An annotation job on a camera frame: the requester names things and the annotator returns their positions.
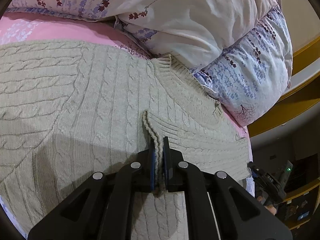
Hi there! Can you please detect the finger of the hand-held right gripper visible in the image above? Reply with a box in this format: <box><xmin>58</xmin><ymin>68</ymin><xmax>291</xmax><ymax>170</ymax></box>
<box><xmin>247</xmin><ymin>162</ymin><xmax>263</xmax><ymax>180</ymax></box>

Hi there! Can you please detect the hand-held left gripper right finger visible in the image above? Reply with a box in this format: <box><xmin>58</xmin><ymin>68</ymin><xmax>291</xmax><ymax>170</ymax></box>
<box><xmin>163</xmin><ymin>137</ymin><xmax>293</xmax><ymax>240</ymax></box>

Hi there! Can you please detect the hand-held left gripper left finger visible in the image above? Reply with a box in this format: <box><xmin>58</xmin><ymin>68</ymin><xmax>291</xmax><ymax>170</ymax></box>
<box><xmin>27</xmin><ymin>140</ymin><xmax>155</xmax><ymax>240</ymax></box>

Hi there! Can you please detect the beige cable knit sweater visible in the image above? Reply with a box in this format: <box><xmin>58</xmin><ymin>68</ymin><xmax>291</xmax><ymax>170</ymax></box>
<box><xmin>0</xmin><ymin>40</ymin><xmax>252</xmax><ymax>240</ymax></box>

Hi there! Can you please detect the person's right hand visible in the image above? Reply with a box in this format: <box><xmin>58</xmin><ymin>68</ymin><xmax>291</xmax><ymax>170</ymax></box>
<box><xmin>258</xmin><ymin>195</ymin><xmax>277</xmax><ymax>216</ymax></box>

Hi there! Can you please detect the wooden shelf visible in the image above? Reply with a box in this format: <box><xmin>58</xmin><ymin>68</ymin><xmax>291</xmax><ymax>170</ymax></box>
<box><xmin>274</xmin><ymin>177</ymin><xmax>320</xmax><ymax>230</ymax></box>

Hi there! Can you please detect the floral pillow with tree print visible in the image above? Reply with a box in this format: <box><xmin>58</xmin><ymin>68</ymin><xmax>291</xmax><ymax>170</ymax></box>
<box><xmin>115</xmin><ymin>5</ymin><xmax>293</xmax><ymax>126</ymax></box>

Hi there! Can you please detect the pale floral pillow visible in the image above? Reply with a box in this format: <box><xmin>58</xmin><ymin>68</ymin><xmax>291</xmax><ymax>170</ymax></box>
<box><xmin>7</xmin><ymin>0</ymin><xmax>279</xmax><ymax>60</ymax></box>

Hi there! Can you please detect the pink floral bed sheet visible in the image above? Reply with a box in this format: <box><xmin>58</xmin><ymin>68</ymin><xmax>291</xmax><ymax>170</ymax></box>
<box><xmin>0</xmin><ymin>11</ymin><xmax>255</xmax><ymax>240</ymax></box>

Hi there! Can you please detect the yellow wooden frame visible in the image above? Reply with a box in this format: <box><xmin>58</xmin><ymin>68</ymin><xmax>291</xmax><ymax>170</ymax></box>
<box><xmin>247</xmin><ymin>36</ymin><xmax>320</xmax><ymax>138</ymax></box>

